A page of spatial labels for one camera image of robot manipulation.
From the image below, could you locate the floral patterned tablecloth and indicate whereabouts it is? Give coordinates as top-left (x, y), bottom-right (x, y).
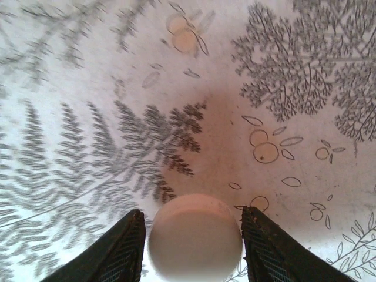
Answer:
top-left (0, 0), bottom-right (376, 282)

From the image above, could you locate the plain white bottle cap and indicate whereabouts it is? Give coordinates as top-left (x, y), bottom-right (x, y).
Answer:
top-left (146, 193), bottom-right (244, 280)

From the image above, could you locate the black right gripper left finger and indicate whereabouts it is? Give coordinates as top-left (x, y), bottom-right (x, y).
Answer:
top-left (41, 209), bottom-right (147, 282)

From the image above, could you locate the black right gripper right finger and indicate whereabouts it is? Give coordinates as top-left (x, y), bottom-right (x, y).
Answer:
top-left (240, 206), bottom-right (357, 282)

